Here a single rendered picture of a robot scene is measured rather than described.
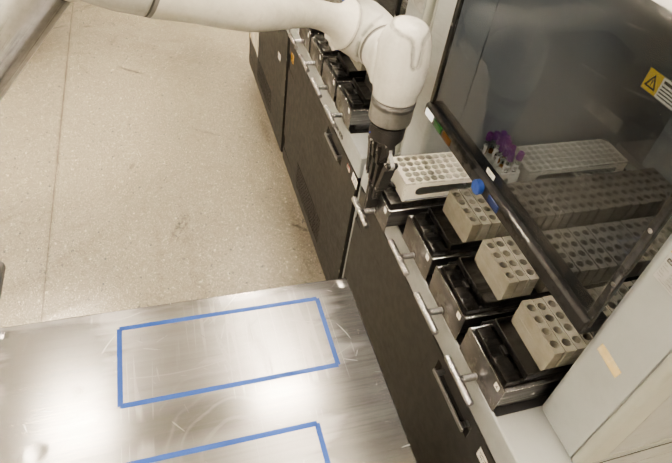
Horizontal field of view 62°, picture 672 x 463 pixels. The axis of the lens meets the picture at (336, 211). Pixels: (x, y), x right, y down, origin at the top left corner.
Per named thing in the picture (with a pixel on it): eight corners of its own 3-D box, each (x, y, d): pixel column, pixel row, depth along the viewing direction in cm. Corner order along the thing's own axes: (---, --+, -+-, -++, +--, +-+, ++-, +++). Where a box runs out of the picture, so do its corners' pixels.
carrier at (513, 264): (518, 300, 107) (529, 280, 103) (509, 301, 107) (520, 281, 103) (490, 256, 115) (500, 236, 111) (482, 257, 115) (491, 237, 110)
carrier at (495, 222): (492, 243, 118) (501, 223, 114) (484, 244, 117) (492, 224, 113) (468, 206, 126) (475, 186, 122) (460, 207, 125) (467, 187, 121)
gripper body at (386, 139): (413, 131, 113) (404, 166, 119) (398, 108, 118) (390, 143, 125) (378, 133, 110) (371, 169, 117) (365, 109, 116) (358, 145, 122)
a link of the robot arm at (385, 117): (406, 83, 115) (401, 108, 119) (365, 85, 112) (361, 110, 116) (423, 107, 109) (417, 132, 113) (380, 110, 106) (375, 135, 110)
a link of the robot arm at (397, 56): (430, 107, 109) (401, 74, 118) (450, 33, 98) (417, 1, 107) (380, 113, 105) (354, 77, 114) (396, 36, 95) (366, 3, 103)
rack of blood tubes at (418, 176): (493, 166, 141) (501, 147, 137) (513, 192, 135) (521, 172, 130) (385, 177, 133) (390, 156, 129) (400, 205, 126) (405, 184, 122)
